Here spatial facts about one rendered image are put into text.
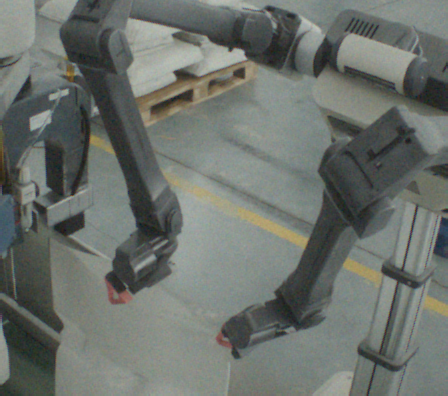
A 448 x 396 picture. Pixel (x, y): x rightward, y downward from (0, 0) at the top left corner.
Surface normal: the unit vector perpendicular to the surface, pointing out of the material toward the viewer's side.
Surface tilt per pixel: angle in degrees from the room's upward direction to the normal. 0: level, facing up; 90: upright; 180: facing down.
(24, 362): 0
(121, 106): 87
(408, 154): 60
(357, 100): 40
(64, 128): 90
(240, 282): 0
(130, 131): 87
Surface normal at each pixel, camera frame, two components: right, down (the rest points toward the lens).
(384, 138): -0.51, -0.15
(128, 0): 0.80, 0.27
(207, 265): 0.07, -0.87
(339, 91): -0.36, -0.46
